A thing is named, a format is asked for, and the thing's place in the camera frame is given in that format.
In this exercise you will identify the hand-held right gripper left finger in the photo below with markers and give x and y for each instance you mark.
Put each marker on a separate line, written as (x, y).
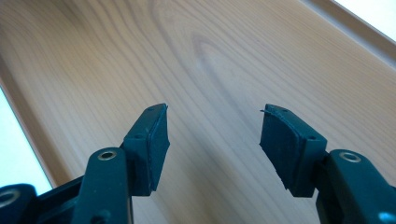
(140, 155)

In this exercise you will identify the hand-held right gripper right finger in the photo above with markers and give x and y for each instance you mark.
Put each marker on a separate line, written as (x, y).
(295, 155)

